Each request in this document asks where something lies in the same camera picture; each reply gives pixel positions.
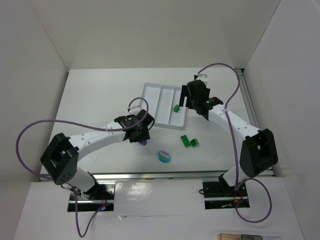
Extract purple rounded lego piece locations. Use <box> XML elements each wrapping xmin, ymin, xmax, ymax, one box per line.
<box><xmin>139</xmin><ymin>140</ymin><xmax>147</xmax><ymax>146</ymax></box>

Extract green square lego brick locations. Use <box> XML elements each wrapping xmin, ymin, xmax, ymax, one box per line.
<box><xmin>173</xmin><ymin>105</ymin><xmax>180</xmax><ymax>113</ymax></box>

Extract green sloped lego brick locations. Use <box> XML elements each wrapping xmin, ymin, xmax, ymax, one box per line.
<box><xmin>190</xmin><ymin>138</ymin><xmax>199</xmax><ymax>148</ymax></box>

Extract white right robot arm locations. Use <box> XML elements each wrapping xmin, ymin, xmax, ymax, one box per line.
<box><xmin>179</xmin><ymin>79</ymin><xmax>278</xmax><ymax>194</ymax></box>

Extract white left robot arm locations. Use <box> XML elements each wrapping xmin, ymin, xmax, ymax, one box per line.
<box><xmin>40</xmin><ymin>109</ymin><xmax>155</xmax><ymax>200</ymax></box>

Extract white three-compartment tray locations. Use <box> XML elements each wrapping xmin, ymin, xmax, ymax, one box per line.
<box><xmin>141</xmin><ymin>82</ymin><xmax>187</xmax><ymax>131</ymax></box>

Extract green long lego brick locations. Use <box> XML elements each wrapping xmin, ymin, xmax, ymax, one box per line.
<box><xmin>180</xmin><ymin>135</ymin><xmax>192</xmax><ymax>148</ymax></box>

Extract brown box at edge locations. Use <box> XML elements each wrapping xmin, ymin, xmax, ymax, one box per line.
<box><xmin>217</xmin><ymin>233</ymin><xmax>242</xmax><ymax>240</ymax></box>

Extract grey box at edge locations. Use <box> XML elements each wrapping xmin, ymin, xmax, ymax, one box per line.
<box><xmin>241</xmin><ymin>234</ymin><xmax>263</xmax><ymax>240</ymax></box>

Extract aluminium side rail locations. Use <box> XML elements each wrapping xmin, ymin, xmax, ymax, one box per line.
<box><xmin>235</xmin><ymin>69</ymin><xmax>278</xmax><ymax>178</ymax></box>

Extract aluminium front rail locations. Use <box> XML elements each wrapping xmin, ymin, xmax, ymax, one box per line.
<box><xmin>89</xmin><ymin>171</ymin><xmax>226</xmax><ymax>181</ymax></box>

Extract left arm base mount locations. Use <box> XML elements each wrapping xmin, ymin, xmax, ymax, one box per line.
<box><xmin>67</xmin><ymin>183</ymin><xmax>115</xmax><ymax>213</ymax></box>

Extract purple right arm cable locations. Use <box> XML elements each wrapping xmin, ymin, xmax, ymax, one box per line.
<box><xmin>197</xmin><ymin>62</ymin><xmax>273</xmax><ymax>223</ymax></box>

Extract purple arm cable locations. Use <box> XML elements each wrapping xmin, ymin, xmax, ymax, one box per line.
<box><xmin>197</xmin><ymin>62</ymin><xmax>273</xmax><ymax>223</ymax></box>
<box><xmin>15</xmin><ymin>96</ymin><xmax>150</xmax><ymax>239</ymax></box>

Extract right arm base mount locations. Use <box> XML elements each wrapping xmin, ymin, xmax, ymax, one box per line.
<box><xmin>198</xmin><ymin>181</ymin><xmax>250</xmax><ymax>210</ymax></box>

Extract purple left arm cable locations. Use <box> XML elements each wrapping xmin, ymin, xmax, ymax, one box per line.
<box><xmin>15</xmin><ymin>96</ymin><xmax>150</xmax><ymax>239</ymax></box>

